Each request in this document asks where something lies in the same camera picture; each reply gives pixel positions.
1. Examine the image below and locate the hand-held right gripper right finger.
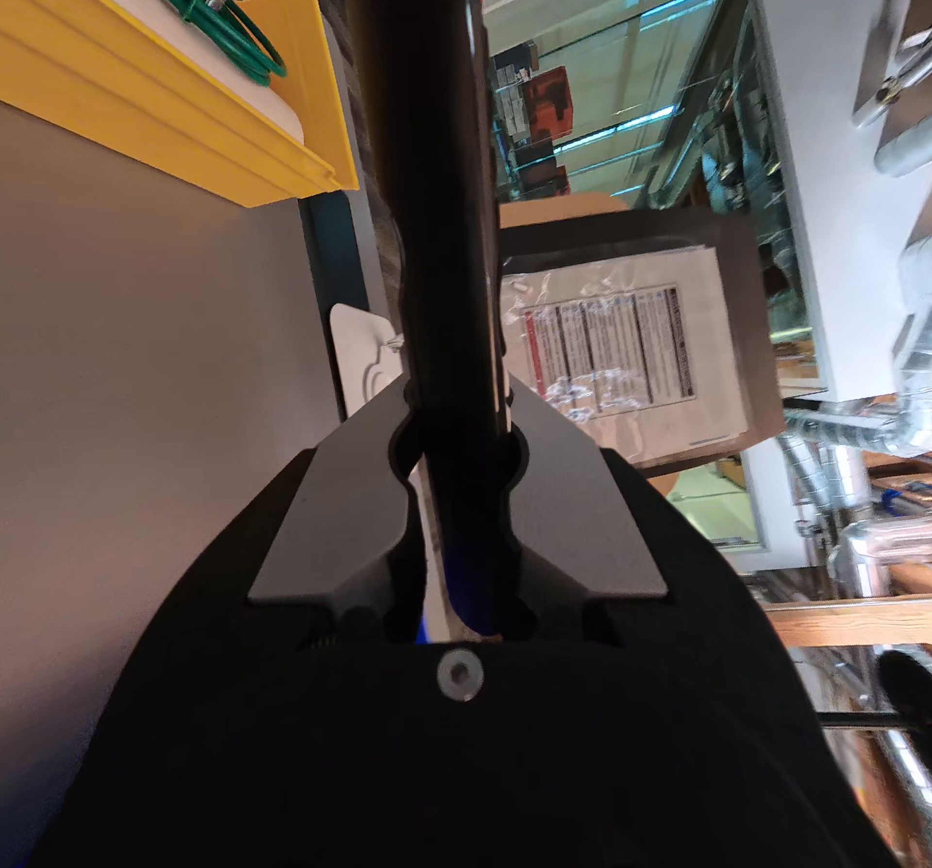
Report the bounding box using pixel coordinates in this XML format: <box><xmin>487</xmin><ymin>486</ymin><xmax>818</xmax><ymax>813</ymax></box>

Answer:
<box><xmin>495</xmin><ymin>371</ymin><xmax>669</xmax><ymax>643</ymax></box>

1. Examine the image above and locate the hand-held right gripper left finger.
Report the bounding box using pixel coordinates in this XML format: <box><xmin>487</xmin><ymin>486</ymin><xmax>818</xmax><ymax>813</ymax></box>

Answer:
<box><xmin>246</xmin><ymin>375</ymin><xmax>438</xmax><ymax>643</ymax></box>

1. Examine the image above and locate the black remote control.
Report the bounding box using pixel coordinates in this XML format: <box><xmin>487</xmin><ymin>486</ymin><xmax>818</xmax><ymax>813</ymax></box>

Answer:
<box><xmin>338</xmin><ymin>0</ymin><xmax>525</xmax><ymax>647</ymax></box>

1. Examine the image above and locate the yellow plastic bin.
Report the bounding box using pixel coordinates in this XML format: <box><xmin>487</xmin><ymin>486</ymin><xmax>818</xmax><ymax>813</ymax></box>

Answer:
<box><xmin>0</xmin><ymin>0</ymin><xmax>361</xmax><ymax>208</ymax></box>

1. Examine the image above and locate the instruction sheet sign stand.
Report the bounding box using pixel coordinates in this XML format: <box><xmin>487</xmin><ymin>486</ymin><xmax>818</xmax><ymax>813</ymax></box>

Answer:
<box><xmin>329</xmin><ymin>207</ymin><xmax>789</xmax><ymax>479</ymax></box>

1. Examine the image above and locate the silver air duct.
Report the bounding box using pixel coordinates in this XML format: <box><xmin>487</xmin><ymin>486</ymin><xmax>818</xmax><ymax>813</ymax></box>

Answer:
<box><xmin>779</xmin><ymin>31</ymin><xmax>932</xmax><ymax>868</ymax></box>

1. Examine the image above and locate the green cable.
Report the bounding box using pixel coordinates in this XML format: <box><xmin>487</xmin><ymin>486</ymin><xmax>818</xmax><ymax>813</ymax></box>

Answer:
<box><xmin>98</xmin><ymin>0</ymin><xmax>288</xmax><ymax>86</ymax></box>

